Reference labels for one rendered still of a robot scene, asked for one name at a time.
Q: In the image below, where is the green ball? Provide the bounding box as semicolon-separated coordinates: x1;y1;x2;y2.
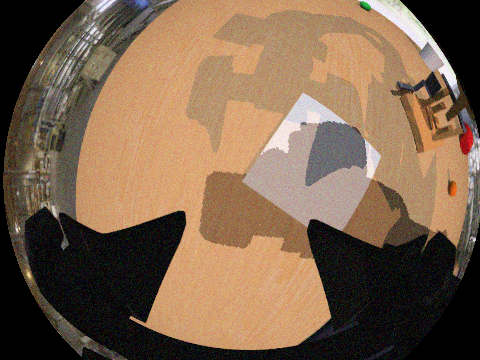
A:
360;1;371;11

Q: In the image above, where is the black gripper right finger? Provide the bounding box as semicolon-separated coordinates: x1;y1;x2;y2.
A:
307;219;428;331

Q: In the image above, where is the orange ball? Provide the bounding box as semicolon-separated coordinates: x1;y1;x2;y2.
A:
448;180;457;197

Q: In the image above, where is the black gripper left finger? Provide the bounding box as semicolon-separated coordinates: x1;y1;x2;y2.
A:
59;209;187;323

